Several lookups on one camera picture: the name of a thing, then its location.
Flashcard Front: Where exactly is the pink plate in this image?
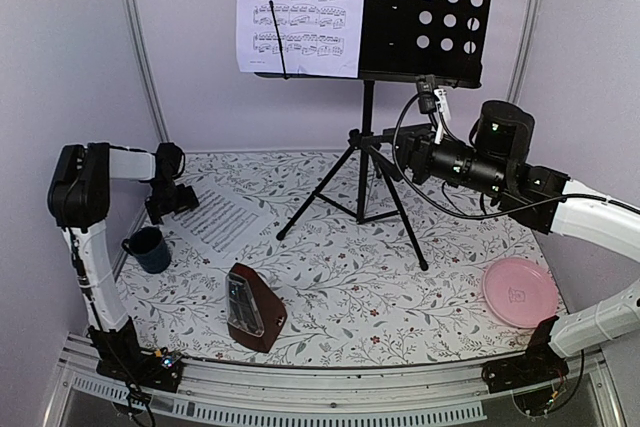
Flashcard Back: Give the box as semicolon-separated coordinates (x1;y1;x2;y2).
481;257;559;329

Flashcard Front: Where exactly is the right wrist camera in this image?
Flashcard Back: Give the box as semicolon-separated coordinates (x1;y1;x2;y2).
416;75;454;144

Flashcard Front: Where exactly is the dark blue mug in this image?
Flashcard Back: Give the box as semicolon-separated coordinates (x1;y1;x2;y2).
121;226;171;274

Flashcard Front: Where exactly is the front aluminium rail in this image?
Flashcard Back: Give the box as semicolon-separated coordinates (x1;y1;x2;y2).
43;335;630;426

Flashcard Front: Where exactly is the brown metronome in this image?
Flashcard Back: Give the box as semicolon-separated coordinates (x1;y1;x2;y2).
226;263;288;353

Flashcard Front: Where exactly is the black music stand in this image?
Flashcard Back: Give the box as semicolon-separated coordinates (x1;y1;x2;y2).
252;0;498;272

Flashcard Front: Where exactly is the floral table mat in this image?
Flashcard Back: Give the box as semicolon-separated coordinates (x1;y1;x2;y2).
117;152;544;367

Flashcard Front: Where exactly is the right aluminium frame post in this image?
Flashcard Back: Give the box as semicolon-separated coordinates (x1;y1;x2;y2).
507;0;543;104

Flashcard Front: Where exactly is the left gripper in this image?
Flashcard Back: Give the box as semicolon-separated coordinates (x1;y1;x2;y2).
146;181;200;224

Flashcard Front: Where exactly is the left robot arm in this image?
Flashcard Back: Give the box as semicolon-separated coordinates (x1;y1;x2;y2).
47;142;199;381

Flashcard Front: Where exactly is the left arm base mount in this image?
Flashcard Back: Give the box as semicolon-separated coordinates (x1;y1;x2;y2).
96;345;184;393

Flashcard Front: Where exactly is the aluminium frame post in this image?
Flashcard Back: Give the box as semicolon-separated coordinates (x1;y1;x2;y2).
122;0;170;142
507;0;543;104

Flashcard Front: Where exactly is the purple sheet music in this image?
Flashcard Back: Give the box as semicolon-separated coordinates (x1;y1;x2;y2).
236;0;364;78

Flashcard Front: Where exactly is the left aluminium frame post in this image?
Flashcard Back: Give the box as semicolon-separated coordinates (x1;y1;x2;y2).
122;0;170;142

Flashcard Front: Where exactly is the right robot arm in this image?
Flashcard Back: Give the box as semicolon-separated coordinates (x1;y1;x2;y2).
376;94;639;383

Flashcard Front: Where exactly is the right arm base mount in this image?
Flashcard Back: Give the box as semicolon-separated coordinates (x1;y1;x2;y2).
481;346;569;418

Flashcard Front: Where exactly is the white sheet music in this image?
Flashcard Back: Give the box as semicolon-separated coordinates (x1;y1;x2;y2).
163;183;275;259

